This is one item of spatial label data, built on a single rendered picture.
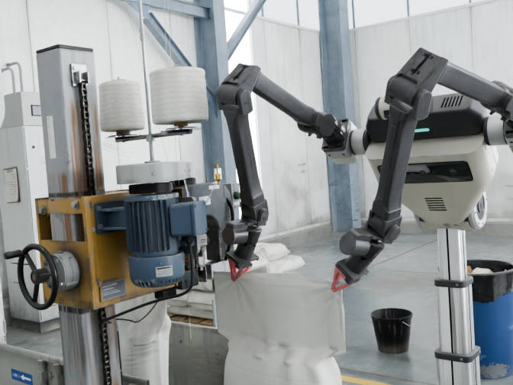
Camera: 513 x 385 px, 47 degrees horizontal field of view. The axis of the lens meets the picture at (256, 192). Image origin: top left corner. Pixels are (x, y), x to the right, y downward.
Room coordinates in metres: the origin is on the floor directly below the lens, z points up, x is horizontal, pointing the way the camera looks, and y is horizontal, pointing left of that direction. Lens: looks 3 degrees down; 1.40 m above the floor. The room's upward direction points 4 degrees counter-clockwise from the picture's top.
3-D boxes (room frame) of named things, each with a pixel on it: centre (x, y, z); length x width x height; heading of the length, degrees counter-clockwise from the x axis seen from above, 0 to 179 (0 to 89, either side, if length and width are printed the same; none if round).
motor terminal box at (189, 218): (1.60, 0.19, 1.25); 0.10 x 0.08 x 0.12; 167
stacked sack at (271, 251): (5.52, 0.09, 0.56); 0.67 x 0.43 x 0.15; 52
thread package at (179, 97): (1.75, 0.21, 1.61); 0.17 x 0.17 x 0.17
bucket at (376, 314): (4.14, -0.90, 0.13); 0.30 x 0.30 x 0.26
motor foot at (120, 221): (1.65, 0.38, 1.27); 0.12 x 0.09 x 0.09; 142
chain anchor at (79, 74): (1.67, 0.47, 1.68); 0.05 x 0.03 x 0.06; 142
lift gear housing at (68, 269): (1.63, 0.56, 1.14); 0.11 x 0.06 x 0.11; 52
